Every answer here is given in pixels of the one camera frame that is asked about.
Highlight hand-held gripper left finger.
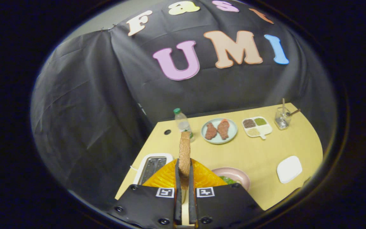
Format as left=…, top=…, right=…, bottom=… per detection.
left=108, top=158, right=183, bottom=229

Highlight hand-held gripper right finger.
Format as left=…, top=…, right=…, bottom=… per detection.
left=188, top=158, right=265, bottom=229

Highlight green lettuce leaf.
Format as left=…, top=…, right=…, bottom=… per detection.
left=219, top=176, right=239, bottom=185

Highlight toasted bread slice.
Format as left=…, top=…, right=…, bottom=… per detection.
left=178, top=131, right=192, bottom=191

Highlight white toaster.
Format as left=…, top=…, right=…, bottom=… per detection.
left=131, top=153, right=174, bottom=185

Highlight pink round plate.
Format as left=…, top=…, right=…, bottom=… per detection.
left=212, top=167, right=251, bottom=191

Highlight brown meat piece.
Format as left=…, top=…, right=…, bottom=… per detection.
left=205, top=122, right=218, bottom=141
left=217, top=119, right=230, bottom=140

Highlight clear plastic water bottle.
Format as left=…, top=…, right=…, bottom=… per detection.
left=173, top=108, right=195, bottom=142

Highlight light blue round plate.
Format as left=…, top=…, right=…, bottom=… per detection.
left=201, top=118, right=238, bottom=145

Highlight white square plate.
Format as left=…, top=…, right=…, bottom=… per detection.
left=276, top=156, right=303, bottom=184

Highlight white divided seasoning dish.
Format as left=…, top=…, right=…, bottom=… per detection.
left=242, top=116, right=273, bottom=140

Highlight black backdrop cloth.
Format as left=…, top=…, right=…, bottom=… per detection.
left=30, top=0, right=337, bottom=204

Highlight clear glass cup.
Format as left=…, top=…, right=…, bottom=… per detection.
left=274, top=107, right=292, bottom=130

